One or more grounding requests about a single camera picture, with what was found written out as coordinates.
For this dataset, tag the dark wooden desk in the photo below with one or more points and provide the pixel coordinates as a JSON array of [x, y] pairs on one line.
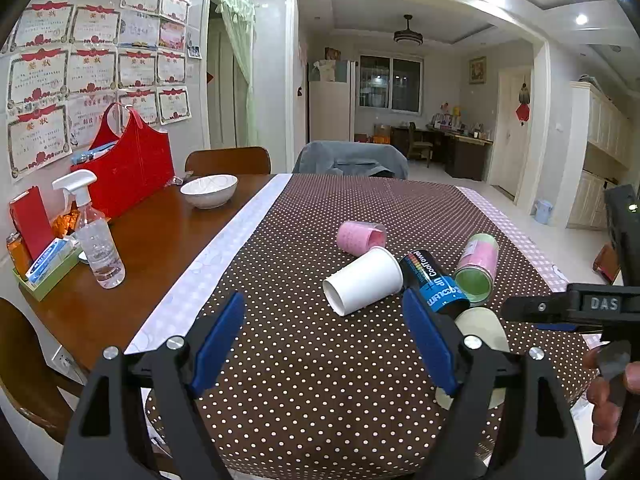
[[465, 152]]

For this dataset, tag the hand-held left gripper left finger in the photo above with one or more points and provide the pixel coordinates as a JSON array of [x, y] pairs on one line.
[[220, 340]]

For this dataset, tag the white door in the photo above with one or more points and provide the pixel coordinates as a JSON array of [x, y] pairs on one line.
[[510, 140]]

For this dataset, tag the wall of award certificates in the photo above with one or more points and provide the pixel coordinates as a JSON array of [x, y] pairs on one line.
[[90, 70]]

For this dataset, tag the red felt bag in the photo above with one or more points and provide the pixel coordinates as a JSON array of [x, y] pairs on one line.
[[135, 160]]

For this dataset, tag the cardboard box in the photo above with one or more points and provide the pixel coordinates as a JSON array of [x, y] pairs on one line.
[[381, 133]]

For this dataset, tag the dark ceiling lamp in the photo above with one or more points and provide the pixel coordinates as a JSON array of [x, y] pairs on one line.
[[408, 36]]

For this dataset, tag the brown wooden chair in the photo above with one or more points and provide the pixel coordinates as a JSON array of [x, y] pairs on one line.
[[30, 360], [227, 161]]

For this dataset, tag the green lace curtain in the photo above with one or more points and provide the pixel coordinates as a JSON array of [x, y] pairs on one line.
[[237, 35]]

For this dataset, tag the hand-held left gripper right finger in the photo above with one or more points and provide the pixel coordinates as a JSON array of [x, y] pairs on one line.
[[429, 345]]

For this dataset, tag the cream paper cup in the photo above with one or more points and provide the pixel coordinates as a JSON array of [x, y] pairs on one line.
[[482, 327]]

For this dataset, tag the white ceramic bowl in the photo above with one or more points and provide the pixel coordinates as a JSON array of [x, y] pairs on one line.
[[207, 192]]

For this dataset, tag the green desktop tray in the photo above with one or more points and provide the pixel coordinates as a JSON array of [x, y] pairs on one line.
[[55, 282]]

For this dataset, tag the orange snack packet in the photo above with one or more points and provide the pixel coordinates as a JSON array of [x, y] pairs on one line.
[[66, 222]]

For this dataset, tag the black and blue printed cup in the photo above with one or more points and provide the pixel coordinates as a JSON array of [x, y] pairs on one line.
[[435, 285]]

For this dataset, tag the red hanging ornament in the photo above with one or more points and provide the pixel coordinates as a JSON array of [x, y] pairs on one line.
[[523, 105]]

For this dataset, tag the carved wooden chair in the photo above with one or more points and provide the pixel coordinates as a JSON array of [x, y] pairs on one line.
[[419, 145]]

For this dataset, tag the small brown stool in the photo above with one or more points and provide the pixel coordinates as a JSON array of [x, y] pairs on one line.
[[607, 262]]

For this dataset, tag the white paper cup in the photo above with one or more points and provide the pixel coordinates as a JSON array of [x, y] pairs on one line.
[[362, 280]]

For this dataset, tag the cream wall cabinets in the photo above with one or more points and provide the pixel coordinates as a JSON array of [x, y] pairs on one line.
[[600, 130]]

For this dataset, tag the grey cloth on chair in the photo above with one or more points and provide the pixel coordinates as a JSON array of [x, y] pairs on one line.
[[345, 160]]

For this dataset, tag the blue and white tissue pack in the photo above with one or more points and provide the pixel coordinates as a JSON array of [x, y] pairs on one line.
[[47, 260]]

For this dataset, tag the window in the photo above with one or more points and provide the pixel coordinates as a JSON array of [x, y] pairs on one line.
[[390, 82]]

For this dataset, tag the green and pink cup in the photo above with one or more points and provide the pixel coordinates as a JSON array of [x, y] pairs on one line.
[[477, 267]]

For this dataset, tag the brown polka dot tablecloth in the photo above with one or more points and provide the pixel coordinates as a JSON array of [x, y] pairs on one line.
[[310, 360]]

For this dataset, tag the red flat box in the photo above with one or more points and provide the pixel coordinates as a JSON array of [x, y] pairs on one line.
[[32, 222]]

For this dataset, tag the clear spray bottle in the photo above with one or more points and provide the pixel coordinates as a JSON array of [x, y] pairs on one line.
[[100, 245]]

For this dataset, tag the person's right hand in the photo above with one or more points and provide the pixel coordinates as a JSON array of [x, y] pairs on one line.
[[602, 412]]

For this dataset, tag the blue plastic bin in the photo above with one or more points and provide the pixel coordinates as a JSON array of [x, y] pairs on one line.
[[543, 212]]

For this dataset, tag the pink patterned cup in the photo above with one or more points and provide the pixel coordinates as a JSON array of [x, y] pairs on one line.
[[356, 236]]

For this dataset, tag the white refrigerator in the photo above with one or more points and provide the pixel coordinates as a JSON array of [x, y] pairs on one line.
[[330, 105]]

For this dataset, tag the orange bottle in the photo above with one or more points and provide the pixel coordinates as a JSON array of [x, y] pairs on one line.
[[17, 255]]

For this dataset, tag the framed wall painting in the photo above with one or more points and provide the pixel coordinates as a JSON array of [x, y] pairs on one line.
[[477, 70]]

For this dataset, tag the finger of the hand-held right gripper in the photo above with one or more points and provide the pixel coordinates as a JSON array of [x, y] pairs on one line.
[[565, 328], [540, 307]]

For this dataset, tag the white wall socket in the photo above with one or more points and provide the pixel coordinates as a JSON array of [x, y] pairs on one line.
[[63, 359]]

